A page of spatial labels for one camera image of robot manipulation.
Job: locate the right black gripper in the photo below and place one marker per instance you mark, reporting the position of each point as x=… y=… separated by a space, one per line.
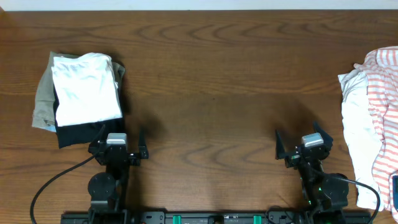
x=329 y=140

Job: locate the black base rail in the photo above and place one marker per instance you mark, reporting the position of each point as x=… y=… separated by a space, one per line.
x=273 y=216

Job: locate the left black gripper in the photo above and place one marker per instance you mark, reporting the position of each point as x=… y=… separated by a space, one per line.
x=135 y=161

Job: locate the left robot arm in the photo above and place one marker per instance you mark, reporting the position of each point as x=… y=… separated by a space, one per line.
x=108 y=189

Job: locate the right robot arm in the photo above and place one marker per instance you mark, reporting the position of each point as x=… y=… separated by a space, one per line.
x=327 y=195

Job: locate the folded black garment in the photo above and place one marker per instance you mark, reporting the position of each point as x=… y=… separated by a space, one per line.
x=85 y=133

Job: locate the folded olive garment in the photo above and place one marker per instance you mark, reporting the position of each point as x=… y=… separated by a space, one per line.
x=43 y=113

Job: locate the light blue folded garment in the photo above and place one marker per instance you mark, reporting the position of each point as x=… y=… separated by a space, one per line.
x=50 y=128

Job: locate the white t-shirt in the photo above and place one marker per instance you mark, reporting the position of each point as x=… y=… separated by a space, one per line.
x=358 y=130

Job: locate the folded white shirt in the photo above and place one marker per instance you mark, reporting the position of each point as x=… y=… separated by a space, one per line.
x=86 y=88

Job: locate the red white striped shirt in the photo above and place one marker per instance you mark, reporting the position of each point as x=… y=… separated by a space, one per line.
x=380 y=67

